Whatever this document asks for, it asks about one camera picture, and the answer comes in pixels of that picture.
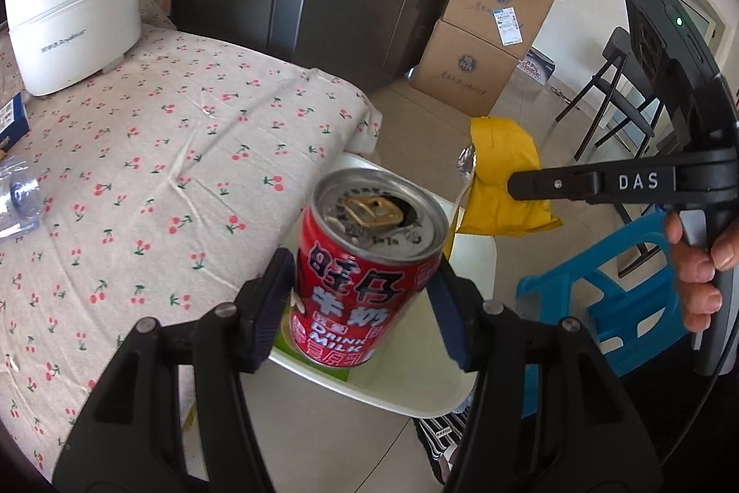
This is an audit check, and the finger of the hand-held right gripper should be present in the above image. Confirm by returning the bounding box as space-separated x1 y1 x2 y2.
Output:
507 167 601 201

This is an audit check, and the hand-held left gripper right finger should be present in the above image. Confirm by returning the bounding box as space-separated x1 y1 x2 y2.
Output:
427 256 688 493

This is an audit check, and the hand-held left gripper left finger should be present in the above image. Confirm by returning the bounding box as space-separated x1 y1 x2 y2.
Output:
52 247 298 493

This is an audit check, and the yellow foil snack bag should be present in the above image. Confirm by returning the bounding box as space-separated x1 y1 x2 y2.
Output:
455 116 562 237

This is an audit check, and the white plastic bin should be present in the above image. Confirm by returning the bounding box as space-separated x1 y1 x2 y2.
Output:
270 153 498 419

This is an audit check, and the red milk drink can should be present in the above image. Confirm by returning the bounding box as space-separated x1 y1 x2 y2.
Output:
287 168 450 368

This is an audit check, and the clear plastic bottle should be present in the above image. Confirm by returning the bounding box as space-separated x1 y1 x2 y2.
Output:
0 155 43 238

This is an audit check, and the person's right hand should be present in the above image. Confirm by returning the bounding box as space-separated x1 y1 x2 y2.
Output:
664 213 739 335

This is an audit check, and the white framed window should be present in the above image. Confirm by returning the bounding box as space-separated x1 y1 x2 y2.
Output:
671 0 726 44

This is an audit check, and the black chair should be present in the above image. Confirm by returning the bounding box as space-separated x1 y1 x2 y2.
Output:
556 26 683 162

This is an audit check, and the small white purple box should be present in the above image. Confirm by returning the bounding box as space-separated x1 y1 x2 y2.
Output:
518 47 556 85

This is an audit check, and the blue plastic stool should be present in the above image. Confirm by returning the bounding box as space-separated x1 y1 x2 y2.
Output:
515 212 701 419

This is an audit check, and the cardboard box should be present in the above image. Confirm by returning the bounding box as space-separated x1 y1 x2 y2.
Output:
411 19 521 117
442 0 554 62

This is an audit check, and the cherry print tablecloth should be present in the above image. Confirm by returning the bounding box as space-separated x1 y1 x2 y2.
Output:
0 0 383 471

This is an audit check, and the blue printed box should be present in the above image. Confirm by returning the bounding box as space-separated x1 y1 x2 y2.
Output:
0 92 31 151

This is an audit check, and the white electric cooking pot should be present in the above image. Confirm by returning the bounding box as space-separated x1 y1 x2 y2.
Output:
1 0 272 97

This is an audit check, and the black cable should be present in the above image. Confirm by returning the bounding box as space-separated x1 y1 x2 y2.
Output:
672 331 739 468

